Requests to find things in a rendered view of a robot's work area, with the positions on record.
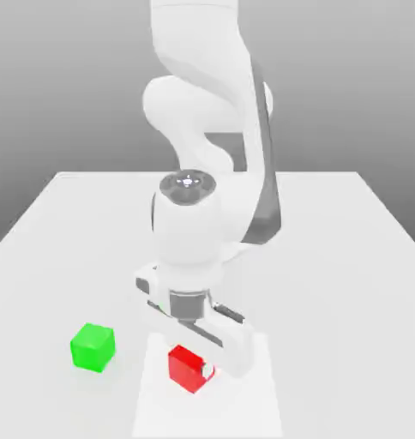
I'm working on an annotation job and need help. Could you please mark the small green cube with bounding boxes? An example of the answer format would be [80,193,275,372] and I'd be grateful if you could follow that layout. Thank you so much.
[69,322,117,374]

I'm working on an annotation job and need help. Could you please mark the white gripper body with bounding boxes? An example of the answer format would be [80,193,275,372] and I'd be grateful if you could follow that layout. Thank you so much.
[130,293,256,379]

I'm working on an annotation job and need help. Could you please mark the small red cube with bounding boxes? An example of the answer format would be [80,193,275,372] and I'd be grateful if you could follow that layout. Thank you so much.
[167,344,216,394]

